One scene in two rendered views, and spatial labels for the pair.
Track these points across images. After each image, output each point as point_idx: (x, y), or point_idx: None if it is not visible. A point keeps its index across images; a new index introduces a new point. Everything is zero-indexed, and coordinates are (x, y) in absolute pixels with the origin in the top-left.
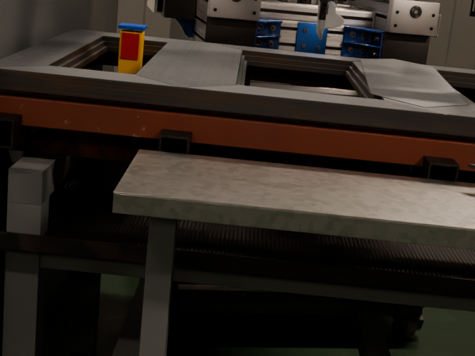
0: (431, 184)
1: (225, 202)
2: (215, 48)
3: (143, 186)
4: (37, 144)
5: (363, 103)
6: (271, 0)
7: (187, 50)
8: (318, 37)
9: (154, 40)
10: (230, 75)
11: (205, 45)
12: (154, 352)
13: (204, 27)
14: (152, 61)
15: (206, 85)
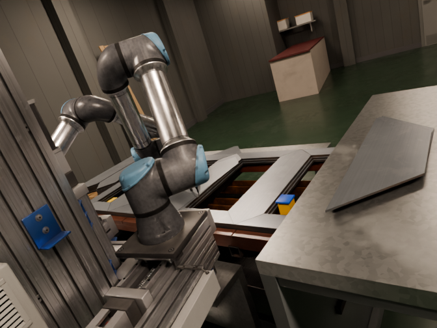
0: None
1: (307, 144)
2: (242, 208)
3: (323, 145)
4: None
5: (252, 153)
6: (129, 263)
7: (264, 197)
8: (199, 195)
9: (270, 215)
10: (274, 165)
11: (243, 213)
12: None
13: (213, 245)
14: (296, 171)
15: (291, 153)
